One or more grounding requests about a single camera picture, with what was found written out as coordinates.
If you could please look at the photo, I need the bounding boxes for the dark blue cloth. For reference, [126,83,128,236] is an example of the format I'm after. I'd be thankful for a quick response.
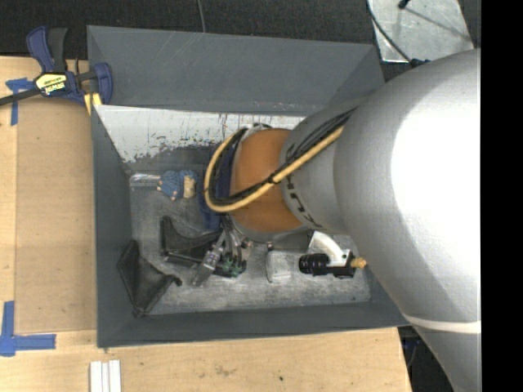
[197,164,230,233]

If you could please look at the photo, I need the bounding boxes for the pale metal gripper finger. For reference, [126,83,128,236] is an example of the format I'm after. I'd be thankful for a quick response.
[190,249,218,288]

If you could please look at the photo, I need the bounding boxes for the pale grey block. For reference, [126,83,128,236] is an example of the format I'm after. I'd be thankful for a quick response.
[265,249,293,283]

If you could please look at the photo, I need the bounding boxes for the grey metal bin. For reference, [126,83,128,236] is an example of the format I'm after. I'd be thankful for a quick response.
[86,24,410,349]

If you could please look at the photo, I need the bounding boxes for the black wedge-shaped holder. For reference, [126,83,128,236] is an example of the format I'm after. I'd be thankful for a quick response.
[159,215,222,265]

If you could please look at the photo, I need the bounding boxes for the black cylinder on white bracket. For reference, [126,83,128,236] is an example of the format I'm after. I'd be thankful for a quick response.
[297,230,368,279]

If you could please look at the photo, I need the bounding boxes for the pale wood flat board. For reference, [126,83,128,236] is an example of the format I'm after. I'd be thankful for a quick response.
[14,100,99,335]

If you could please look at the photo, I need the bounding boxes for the black cloth pouch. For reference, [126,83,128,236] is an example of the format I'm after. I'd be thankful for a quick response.
[116,238,183,319]

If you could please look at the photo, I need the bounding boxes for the blue toy animal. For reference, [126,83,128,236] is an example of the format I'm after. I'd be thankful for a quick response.
[156,169,202,202]

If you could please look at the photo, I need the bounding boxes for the clear plastic tube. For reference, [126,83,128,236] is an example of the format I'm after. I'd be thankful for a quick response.
[130,172,163,189]

